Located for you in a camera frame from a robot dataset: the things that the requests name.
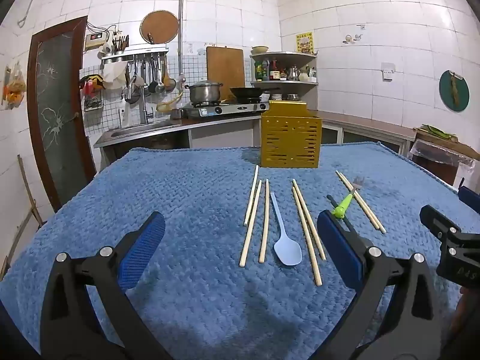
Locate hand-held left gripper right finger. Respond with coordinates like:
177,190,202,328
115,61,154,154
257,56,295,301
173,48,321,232
311,210,442,360

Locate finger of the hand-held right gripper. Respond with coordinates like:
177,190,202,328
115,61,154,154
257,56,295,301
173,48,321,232
419,204,480,259
457,185,480,213

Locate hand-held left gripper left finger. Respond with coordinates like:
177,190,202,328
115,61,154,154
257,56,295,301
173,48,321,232
39,211,173,360

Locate wooden chopstick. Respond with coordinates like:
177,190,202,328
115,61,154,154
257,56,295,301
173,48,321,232
335,170,387,234
259,178,270,264
239,180,263,268
292,178,327,261
337,173,381,230
244,164,260,227
292,187,323,287

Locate fork with green handle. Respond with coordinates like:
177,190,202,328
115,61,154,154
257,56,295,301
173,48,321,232
325,177,367,219

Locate light blue plastic spoon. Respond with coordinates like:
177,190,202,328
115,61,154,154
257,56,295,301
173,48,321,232
269,192,303,268

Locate yellow perforated utensil holder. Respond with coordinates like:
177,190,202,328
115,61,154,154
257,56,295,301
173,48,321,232
260,100,323,169

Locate row of hanging kitchen utensils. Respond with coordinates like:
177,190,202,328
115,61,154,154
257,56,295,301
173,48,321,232
124,53,177,104

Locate box covered with plastic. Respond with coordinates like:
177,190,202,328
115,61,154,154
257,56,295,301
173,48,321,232
407,139,475,185

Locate blue textured blanket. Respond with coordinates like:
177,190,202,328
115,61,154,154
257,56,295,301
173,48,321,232
0,142,480,360

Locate green vegetables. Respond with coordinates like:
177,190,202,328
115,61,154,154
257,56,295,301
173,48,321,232
420,124,458,140

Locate round green board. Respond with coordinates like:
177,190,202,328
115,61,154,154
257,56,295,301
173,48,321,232
439,70,470,112

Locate steel sink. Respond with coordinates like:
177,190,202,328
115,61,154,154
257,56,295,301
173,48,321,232
94,120,184,149

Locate steel faucet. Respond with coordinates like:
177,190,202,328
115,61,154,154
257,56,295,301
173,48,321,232
138,86,155,124

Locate gas stove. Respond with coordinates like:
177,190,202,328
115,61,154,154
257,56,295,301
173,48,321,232
181,98,270,119

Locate wooden door with glass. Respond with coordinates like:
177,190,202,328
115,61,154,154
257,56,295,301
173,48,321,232
27,17,98,212

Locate steel cooking pot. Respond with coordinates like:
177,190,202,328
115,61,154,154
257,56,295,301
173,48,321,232
184,80,224,105

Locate steel corner shelf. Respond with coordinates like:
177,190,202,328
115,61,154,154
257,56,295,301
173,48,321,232
250,52,319,102

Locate white hanging cloth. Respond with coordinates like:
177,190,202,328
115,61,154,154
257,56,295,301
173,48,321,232
102,62,128,90

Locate black wok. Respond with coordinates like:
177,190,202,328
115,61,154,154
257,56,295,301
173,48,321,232
229,86,280,100

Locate wooden cutting board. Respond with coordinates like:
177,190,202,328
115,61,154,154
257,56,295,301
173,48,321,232
206,46,245,91

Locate cup of knives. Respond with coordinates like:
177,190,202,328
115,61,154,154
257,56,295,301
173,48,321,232
112,34,130,54

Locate hanging plastic bags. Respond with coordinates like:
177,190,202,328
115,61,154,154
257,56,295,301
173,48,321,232
2,64,27,110

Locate beige electric box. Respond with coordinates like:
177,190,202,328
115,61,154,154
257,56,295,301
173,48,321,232
84,33,109,49

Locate round wooden lid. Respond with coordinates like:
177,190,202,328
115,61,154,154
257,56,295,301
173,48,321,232
140,10,180,44

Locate yellow hose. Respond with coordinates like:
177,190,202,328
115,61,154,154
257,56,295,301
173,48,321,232
157,90,184,113

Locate wire basket with bags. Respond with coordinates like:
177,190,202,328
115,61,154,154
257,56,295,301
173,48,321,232
79,74,105,112

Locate steel wall rack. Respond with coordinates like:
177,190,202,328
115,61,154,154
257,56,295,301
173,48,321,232
99,46,169,64

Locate yellow wall poster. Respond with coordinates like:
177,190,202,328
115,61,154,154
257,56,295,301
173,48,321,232
295,32,314,54

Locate steel wall pipe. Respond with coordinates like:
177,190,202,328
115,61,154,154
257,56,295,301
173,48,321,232
177,0,187,79

